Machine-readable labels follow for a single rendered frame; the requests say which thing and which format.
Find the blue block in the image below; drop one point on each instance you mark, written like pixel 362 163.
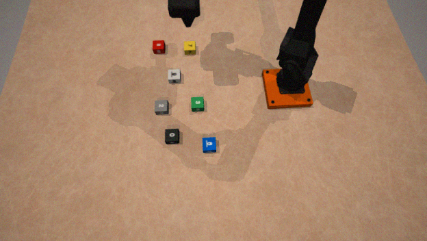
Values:
pixel 209 145

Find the green block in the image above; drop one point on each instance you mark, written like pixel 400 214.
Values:
pixel 197 104

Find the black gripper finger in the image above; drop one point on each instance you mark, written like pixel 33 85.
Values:
pixel 188 21

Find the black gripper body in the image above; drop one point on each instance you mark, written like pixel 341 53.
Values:
pixel 184 8

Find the yellow block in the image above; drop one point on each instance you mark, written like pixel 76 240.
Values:
pixel 190 47

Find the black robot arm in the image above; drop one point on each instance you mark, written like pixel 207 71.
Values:
pixel 297 54

